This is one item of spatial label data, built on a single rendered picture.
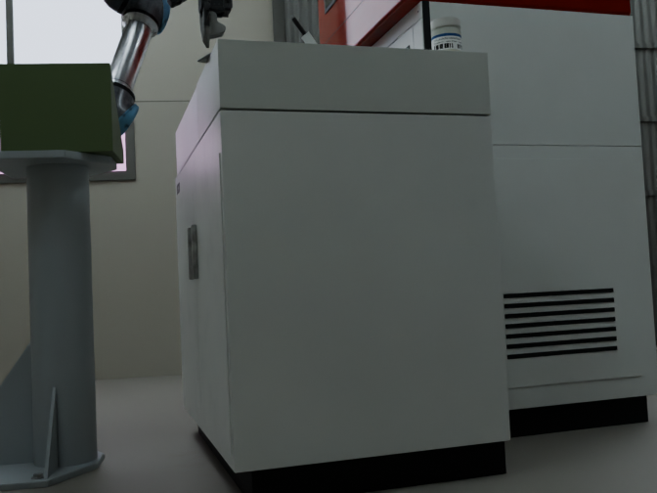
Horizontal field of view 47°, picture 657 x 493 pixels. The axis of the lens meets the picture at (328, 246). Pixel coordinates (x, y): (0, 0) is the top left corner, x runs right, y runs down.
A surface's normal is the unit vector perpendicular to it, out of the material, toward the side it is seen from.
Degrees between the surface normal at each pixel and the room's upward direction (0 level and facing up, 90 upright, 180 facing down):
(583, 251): 90
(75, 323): 90
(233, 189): 90
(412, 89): 90
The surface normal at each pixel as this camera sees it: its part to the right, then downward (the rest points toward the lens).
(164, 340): 0.14, -0.06
